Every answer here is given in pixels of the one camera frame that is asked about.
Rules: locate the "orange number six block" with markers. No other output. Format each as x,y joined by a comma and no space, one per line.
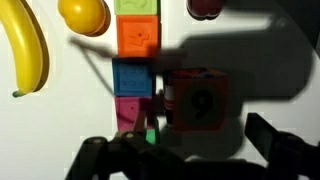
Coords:
195,99

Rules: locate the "blue block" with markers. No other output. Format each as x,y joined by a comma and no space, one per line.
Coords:
131,77

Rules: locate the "dark red apple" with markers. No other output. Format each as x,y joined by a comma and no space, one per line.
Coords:
204,9

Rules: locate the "pink block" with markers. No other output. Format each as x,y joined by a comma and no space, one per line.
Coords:
127,109

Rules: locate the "yellow banana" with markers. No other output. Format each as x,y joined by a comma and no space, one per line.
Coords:
29,47

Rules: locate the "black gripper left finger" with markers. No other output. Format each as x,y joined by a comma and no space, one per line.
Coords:
128,153

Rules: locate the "light green block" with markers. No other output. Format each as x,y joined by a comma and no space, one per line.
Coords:
135,7

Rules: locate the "round white table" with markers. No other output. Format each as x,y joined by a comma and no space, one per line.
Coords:
274,70

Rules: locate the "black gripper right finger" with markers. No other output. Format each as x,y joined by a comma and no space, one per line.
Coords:
288,155

